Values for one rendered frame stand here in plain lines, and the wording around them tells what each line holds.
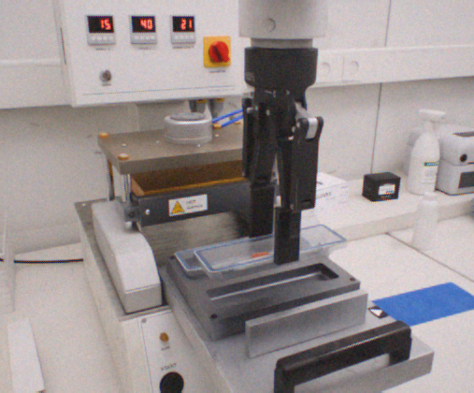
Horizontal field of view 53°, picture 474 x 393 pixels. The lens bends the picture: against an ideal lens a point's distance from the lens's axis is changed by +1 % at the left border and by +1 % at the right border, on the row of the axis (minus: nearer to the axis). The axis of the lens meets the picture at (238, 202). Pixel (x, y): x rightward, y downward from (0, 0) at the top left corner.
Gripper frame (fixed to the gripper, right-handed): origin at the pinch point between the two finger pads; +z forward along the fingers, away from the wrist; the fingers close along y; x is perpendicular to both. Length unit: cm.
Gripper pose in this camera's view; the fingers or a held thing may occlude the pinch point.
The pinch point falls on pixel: (273, 225)
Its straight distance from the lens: 56.0
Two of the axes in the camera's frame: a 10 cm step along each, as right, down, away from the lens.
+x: 9.0, -1.6, 4.0
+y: 4.3, 3.5, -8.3
